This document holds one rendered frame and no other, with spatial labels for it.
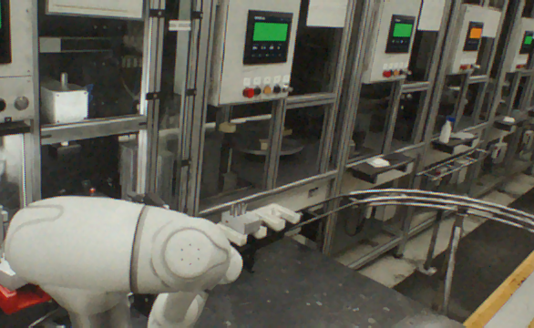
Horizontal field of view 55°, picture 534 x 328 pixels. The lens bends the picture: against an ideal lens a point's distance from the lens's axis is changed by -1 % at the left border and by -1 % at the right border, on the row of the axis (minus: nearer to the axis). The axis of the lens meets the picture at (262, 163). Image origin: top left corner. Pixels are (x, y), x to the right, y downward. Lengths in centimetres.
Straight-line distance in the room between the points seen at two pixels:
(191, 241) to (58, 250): 18
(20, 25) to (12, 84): 15
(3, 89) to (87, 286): 83
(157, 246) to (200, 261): 6
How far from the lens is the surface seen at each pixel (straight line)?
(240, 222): 199
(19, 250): 80
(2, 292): 153
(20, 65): 151
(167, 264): 71
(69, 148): 186
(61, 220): 77
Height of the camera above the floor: 179
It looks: 19 degrees down
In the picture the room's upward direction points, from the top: 7 degrees clockwise
